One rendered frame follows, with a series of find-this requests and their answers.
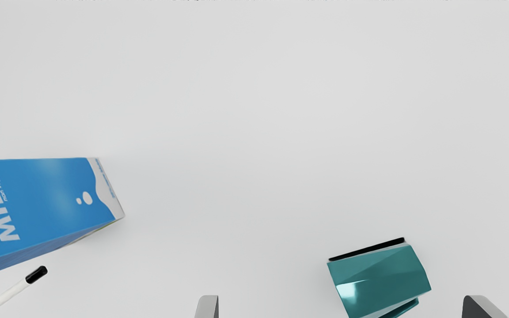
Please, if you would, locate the blue milk carton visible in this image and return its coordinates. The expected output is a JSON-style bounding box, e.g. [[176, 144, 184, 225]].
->
[[0, 157, 125, 280]]

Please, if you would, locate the white pen with black cap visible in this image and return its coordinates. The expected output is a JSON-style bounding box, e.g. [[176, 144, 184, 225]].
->
[[0, 265, 48, 318]]

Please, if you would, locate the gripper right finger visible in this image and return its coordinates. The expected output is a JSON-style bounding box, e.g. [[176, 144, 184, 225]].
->
[[462, 295, 509, 318]]

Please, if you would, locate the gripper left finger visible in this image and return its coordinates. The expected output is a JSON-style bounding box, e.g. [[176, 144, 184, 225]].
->
[[194, 295, 219, 318]]

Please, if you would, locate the teal faceted mug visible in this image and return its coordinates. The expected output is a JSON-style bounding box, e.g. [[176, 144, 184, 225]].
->
[[327, 243, 432, 318]]

